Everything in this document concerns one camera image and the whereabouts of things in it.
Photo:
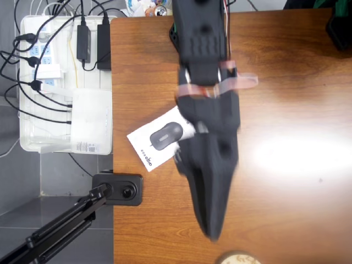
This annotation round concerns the white orange mouse box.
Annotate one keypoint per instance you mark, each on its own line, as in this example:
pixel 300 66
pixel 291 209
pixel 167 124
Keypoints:
pixel 143 143

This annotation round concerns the black perforated idle robot base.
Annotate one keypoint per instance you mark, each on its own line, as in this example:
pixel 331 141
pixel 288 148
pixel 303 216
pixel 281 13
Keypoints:
pixel 341 33

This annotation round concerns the white router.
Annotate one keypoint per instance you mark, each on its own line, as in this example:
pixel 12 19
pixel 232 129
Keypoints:
pixel 90 121

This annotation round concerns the slim black power adapter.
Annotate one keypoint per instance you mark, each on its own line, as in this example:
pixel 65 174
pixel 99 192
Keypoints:
pixel 83 44

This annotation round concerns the black stand clamp base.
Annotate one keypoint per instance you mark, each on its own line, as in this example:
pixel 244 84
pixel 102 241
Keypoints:
pixel 132 182

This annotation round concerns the white power strip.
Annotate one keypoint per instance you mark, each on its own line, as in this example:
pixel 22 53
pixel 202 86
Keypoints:
pixel 45 55

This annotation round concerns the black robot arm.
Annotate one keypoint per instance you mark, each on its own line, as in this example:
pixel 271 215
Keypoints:
pixel 200 27

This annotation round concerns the metal drinks can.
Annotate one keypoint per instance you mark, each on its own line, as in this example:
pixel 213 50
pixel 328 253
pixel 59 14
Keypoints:
pixel 160 11

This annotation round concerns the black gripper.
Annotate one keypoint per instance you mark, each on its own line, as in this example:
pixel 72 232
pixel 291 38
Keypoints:
pixel 217 157

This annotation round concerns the clear adhesive tape strip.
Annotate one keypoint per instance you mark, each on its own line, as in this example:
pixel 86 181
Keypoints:
pixel 247 79

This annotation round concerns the round wooden coaster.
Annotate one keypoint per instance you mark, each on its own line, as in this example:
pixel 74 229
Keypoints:
pixel 239 259

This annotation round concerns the white plug adapter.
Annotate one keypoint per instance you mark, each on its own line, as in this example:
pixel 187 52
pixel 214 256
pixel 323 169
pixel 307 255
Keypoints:
pixel 49 72

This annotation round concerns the green plastic table clamp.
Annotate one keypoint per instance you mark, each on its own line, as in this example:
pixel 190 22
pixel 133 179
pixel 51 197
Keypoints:
pixel 316 2

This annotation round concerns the wide black power adapter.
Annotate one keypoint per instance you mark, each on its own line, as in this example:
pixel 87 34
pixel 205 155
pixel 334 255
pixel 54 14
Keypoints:
pixel 104 44

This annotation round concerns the black power plug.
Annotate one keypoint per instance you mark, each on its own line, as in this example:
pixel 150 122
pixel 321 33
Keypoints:
pixel 35 85
pixel 28 38
pixel 34 61

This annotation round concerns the crumpled plastic bag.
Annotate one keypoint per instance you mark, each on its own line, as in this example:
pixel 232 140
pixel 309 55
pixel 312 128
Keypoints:
pixel 137 8

